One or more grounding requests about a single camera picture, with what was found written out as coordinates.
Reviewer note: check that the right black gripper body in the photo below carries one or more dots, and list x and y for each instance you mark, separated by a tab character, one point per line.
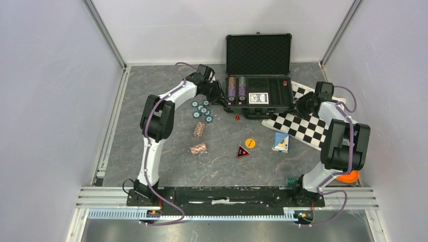
303	104

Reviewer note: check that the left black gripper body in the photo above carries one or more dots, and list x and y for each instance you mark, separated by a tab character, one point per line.
212	91

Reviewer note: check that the purple chip stack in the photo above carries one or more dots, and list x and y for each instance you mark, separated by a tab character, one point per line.
231	93
242	93

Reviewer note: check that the brown chip stack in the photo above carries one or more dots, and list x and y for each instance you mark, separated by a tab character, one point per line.
232	84

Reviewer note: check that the pink chip stack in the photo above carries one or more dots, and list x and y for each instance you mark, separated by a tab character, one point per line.
196	149
198	131

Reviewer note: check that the blue card deck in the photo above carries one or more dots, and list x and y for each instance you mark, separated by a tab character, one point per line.
281	142
258	98

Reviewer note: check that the black poker set case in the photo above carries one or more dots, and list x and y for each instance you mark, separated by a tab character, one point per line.
264	60

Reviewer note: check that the yellow dealer button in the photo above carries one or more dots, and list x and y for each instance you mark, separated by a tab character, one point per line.
250	143

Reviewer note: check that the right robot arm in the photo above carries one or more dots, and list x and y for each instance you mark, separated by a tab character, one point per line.
345	146

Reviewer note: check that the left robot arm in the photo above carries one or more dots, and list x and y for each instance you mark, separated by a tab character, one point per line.
157	124

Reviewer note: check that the black white checkered board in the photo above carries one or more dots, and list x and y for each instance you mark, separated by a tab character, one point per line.
311	131

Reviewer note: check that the blue card deck in case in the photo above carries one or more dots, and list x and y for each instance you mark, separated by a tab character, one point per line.
258	98

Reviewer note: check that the clear round lid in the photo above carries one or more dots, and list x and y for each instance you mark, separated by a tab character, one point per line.
204	157

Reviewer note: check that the red triangular card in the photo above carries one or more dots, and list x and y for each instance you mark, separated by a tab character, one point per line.
242	152

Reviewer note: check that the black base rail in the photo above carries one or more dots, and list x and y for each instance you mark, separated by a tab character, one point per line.
226	201

